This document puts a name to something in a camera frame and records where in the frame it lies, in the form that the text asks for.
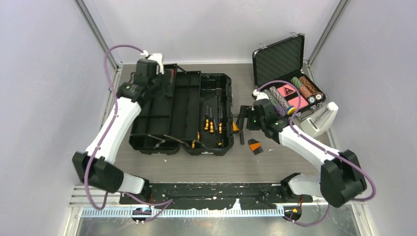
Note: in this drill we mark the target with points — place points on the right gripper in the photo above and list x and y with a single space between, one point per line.
247 111

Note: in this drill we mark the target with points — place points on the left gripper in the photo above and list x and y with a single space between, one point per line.
165 90

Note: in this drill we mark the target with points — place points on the small black screwdriver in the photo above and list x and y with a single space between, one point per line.
241 133

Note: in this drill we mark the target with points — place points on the yellow utility knife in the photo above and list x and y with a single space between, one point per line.
235 128

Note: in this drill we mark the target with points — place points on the black plastic toolbox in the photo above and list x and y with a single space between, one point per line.
168 123

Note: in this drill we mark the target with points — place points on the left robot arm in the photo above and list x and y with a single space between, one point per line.
95 166

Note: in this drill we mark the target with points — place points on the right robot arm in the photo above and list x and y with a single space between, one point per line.
340 177

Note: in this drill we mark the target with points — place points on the orange black brush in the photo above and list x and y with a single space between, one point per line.
255 146

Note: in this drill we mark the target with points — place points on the black poker chip case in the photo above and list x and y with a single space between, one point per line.
283 60

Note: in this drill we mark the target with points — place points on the white stand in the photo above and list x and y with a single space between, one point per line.
320 121

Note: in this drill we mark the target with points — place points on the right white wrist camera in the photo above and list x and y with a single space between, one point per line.
259 95

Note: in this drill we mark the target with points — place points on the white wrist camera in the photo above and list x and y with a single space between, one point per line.
157 57
259 95

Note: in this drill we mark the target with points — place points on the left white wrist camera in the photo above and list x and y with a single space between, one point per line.
157 57

